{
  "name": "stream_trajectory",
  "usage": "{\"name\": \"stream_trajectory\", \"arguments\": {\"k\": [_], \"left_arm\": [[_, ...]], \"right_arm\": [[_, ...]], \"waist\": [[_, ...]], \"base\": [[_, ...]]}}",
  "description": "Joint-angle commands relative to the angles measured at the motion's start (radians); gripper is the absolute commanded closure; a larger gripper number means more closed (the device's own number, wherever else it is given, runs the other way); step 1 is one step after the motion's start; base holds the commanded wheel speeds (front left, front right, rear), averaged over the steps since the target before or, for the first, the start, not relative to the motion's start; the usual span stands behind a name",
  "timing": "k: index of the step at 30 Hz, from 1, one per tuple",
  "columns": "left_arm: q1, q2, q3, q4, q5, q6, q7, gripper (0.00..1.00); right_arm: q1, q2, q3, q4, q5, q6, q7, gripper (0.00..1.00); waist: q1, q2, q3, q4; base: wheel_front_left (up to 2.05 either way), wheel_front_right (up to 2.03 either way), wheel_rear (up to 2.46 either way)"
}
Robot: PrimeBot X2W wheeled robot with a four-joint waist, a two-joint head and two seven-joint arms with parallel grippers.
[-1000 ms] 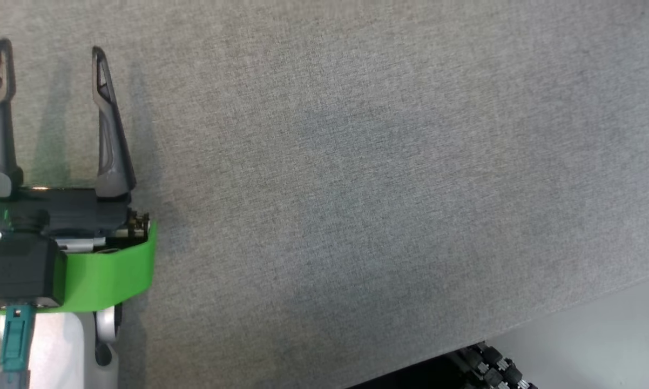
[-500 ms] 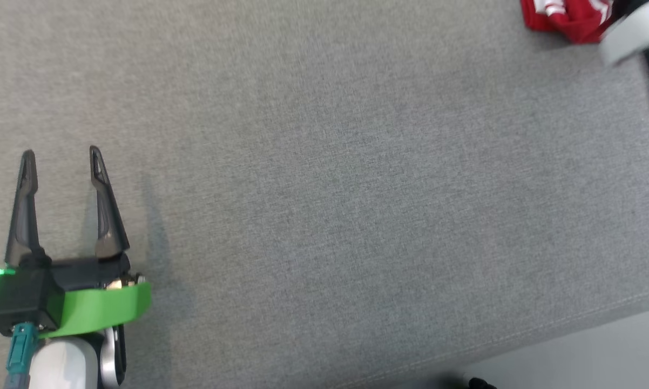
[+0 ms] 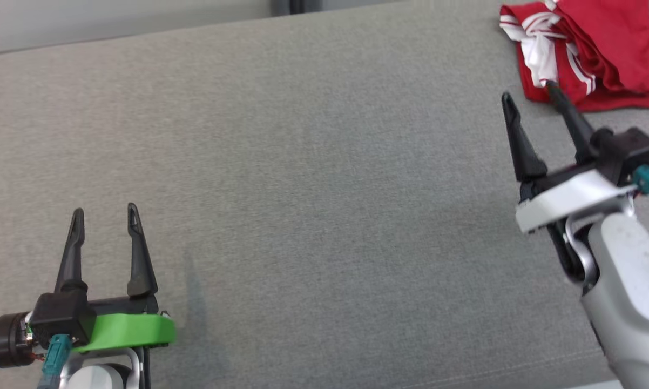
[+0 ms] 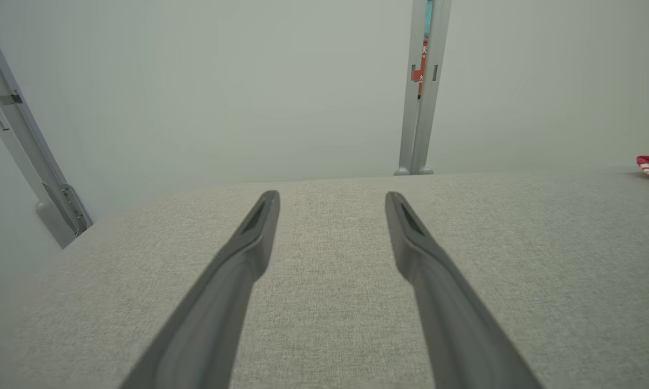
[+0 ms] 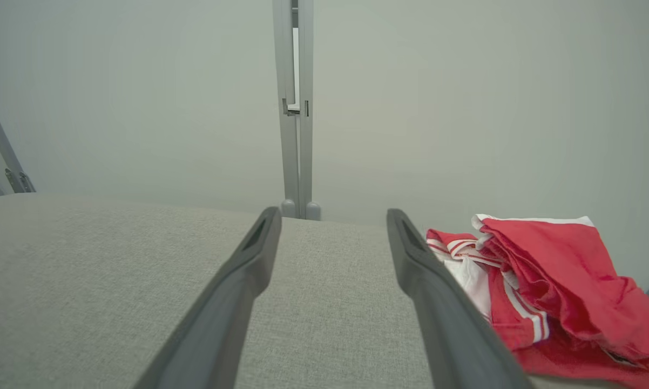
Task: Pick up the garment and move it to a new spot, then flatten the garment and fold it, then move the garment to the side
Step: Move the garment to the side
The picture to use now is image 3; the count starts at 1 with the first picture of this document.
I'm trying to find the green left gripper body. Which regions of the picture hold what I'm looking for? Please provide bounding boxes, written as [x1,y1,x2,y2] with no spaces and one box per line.
[0,294,176,369]

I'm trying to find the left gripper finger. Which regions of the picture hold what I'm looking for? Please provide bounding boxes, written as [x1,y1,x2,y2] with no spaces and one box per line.
[127,203,158,298]
[55,209,87,293]

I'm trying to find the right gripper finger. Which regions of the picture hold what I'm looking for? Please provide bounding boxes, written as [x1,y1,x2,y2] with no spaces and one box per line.
[543,80,598,163]
[501,92,547,183]

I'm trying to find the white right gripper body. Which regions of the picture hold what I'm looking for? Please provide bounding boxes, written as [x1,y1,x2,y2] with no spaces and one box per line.
[515,162,641,236]

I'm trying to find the red white-sleeved t-shirt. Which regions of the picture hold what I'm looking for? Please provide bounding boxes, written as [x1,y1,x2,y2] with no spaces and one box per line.
[499,3,649,113]

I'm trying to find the left teal-plug camera cable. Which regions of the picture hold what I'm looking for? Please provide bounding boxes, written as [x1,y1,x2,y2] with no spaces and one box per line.
[36,334,71,389]

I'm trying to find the grey partition post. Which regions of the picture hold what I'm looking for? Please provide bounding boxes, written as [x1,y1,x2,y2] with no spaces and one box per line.
[271,0,325,17]

